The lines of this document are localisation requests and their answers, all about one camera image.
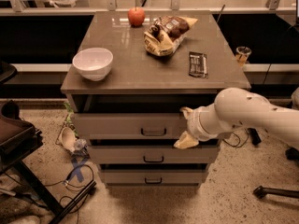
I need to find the black snack bar wrapper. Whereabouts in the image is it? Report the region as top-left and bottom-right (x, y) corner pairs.
(189, 51), (207, 78)

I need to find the yellow brown chip bag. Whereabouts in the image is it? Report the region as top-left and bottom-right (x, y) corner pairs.
(144, 16), (198, 57)

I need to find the grey drawer cabinet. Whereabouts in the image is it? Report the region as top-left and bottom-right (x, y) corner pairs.
(60, 10), (252, 189)

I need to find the black metal stand leg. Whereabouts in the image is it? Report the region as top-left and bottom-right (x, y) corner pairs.
(248, 128), (262, 146)

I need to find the grey bottom drawer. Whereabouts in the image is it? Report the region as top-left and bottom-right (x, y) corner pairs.
(99, 170), (208, 185)

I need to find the grey top drawer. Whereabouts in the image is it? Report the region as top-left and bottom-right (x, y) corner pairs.
(71, 113), (186, 140)

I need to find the beige dustpan on floor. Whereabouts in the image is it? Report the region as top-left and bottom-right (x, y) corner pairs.
(59, 127), (76, 152)

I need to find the grey drawer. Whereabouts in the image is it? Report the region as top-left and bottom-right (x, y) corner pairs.
(99, 170), (208, 185)
(71, 113), (186, 140)
(88, 140), (219, 164)

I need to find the grey middle drawer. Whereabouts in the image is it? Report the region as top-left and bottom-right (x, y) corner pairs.
(88, 140), (219, 164)

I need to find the black cart left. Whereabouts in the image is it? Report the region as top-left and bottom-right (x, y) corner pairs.
(0, 61), (97, 224)

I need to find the red apple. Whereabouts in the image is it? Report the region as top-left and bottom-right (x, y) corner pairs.
(127, 7), (145, 27)

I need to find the clear plastic cup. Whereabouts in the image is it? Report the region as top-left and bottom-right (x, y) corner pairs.
(235, 46), (251, 66)

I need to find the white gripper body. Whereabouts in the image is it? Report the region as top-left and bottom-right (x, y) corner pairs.
(187, 105), (218, 141)

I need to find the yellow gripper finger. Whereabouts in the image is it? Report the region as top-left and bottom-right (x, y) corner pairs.
(174, 131), (199, 149)
(180, 106), (193, 119)

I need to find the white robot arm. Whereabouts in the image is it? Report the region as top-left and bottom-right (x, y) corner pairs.
(174, 88), (299, 149)

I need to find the black chair base leg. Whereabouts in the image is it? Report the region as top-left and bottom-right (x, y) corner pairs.
(253, 186), (299, 199)

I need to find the white bowl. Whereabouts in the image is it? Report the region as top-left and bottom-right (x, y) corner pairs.
(72, 48), (113, 81)

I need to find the black floor cable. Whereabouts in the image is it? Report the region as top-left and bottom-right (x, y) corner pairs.
(43, 163), (95, 224)

